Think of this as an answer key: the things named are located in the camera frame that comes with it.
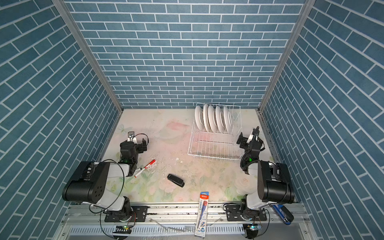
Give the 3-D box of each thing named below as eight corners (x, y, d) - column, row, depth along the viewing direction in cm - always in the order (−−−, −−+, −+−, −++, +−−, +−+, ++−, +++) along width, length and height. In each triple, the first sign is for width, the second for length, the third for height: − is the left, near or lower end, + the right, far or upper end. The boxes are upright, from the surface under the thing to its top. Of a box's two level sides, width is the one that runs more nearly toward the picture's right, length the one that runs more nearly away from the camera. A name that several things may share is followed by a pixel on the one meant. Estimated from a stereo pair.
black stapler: (167, 179, 87) (166, 176, 84) (170, 175, 89) (169, 172, 85) (183, 188, 84) (182, 185, 81) (185, 183, 86) (185, 181, 82)
